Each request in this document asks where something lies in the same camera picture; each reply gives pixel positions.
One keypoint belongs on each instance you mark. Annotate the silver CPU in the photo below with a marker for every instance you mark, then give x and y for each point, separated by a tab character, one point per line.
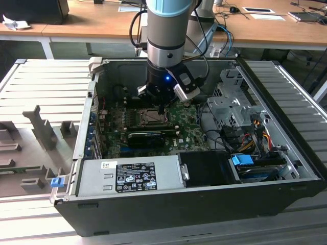
152	116

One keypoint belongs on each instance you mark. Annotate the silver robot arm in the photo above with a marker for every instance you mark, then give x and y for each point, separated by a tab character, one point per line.
166	30

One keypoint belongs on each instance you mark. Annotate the CPU socket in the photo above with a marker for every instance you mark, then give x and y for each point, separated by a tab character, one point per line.
153	123

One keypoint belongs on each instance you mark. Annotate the black graphics card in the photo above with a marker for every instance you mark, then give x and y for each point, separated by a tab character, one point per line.
145	140

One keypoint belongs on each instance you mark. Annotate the green motherboard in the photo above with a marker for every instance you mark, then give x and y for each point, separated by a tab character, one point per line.
189	132

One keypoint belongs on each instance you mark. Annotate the silver metal drive cage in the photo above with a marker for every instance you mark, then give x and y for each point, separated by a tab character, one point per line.
222	107

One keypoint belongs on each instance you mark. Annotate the black power connector bundle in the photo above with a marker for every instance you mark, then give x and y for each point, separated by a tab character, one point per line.
230	136

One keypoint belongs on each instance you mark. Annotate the black plastic fan shroud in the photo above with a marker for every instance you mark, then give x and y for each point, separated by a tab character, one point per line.
204	168

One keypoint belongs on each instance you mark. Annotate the wooden desk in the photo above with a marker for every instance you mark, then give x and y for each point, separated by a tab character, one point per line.
89	23

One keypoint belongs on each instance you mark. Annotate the black computer mouse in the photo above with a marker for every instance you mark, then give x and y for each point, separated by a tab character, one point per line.
234	9

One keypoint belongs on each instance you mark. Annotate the blue disk carrier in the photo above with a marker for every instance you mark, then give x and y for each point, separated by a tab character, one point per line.
241	160

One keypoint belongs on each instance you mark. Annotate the grey power supply unit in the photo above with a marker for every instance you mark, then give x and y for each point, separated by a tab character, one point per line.
92	178

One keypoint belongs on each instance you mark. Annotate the black open PC case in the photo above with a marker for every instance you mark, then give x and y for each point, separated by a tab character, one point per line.
153	211

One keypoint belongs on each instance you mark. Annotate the white framed desk grommet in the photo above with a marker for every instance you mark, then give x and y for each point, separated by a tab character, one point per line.
258	10

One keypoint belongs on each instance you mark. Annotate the white paper sheet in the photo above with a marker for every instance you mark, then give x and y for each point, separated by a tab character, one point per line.
267	17

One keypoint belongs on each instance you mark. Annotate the blue plastic case latch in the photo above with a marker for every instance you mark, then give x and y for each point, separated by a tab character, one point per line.
57	182

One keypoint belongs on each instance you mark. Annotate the grey parts rack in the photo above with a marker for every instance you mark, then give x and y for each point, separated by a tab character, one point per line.
30	143

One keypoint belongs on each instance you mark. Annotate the black box on desk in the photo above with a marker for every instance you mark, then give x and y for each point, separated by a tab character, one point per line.
33	11

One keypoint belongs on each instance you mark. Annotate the crumpled white paper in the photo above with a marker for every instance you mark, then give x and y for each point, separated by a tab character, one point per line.
15	24

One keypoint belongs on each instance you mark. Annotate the green RAM stick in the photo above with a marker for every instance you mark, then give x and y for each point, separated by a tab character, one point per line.
20	169

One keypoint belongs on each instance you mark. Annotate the dark notebook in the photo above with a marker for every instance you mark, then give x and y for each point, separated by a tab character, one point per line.
305	16

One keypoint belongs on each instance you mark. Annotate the white wrist camera on bracket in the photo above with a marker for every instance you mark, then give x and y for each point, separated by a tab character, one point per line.
186	81

